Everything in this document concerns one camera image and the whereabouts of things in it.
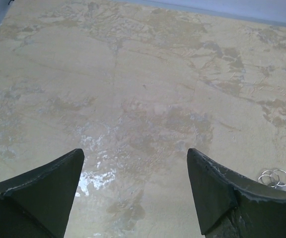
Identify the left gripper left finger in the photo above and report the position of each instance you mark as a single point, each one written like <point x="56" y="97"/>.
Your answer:
<point x="37" y="203"/>

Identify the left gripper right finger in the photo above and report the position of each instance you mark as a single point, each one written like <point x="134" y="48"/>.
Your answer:
<point x="230" y="205"/>

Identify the small silver split rings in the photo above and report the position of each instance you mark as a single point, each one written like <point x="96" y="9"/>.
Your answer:
<point x="274" y="177"/>

